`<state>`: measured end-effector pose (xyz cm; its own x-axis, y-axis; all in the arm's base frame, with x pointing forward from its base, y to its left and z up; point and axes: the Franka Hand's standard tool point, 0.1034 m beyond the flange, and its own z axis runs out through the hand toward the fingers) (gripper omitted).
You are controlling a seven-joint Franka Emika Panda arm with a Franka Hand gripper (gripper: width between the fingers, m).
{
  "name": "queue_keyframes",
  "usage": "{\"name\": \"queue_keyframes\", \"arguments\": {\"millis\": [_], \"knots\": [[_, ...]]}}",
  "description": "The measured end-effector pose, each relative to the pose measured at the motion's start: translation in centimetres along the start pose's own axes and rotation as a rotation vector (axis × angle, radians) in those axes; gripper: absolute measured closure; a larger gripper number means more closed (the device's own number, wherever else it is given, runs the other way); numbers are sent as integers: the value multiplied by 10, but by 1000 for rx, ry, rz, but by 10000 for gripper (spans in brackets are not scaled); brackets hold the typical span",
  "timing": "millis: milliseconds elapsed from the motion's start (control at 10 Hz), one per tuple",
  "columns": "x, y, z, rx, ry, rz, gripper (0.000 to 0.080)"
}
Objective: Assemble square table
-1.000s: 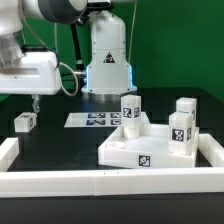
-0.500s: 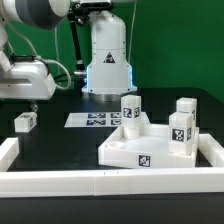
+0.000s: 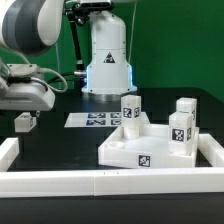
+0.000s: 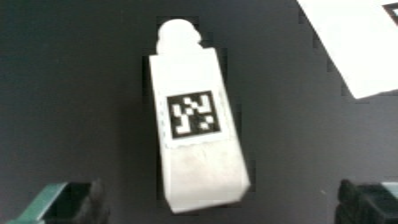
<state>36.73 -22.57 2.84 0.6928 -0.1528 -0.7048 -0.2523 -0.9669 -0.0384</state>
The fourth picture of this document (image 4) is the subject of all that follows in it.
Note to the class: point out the white sheet with tags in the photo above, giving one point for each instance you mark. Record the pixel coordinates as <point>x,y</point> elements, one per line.
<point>355,25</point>

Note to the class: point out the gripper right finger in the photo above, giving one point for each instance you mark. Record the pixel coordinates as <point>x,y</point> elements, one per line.
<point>368,203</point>

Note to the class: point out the white table leg far left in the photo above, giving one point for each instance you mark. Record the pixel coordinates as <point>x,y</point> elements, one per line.
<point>202,166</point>

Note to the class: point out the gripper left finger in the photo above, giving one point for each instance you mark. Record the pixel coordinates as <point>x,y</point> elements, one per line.
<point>67,204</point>

